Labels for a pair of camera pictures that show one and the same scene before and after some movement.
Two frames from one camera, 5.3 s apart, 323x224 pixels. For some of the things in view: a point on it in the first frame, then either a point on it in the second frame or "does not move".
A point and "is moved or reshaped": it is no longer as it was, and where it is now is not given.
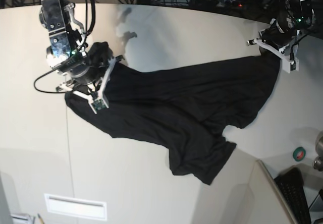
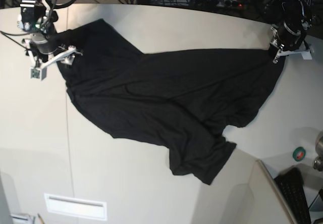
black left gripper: (84, 73) → (40, 43)
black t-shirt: (187, 109) is moved or reshaped
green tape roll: (299, 154) does not move
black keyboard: (291, 183) does not move
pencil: (41, 220) does not move
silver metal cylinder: (318, 161) does not move
